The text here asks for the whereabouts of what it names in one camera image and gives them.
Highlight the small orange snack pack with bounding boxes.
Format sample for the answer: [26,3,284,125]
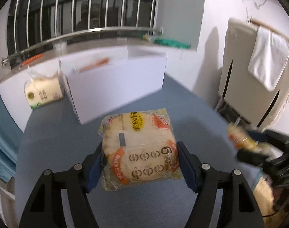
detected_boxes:
[227,123,257,151]

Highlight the rice cracker snack pack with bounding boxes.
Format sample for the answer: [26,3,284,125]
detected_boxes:
[99,109,181,191]

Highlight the brown sleeve forearm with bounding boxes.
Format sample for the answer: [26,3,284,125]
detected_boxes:
[253,177,288,227]

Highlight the beige chair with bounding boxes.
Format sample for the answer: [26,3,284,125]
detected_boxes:
[218,18,289,131]

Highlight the white towel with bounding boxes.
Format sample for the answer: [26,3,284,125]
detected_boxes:
[247,26,289,92]

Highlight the blue curtain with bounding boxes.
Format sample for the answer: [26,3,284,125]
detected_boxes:
[0,96,23,183]

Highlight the yellow tissue pack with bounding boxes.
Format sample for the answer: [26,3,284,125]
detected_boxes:
[24,69,64,110]

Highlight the white cardboard box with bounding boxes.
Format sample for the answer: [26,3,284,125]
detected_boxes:
[59,45,167,125]

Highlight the orange beaded tool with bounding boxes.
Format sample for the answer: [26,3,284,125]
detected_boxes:
[18,53,44,68]

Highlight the white tape roll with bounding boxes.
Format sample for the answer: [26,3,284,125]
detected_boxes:
[53,41,67,52]

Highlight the steel window guard rail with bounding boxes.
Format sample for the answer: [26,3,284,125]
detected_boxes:
[1,0,162,68]

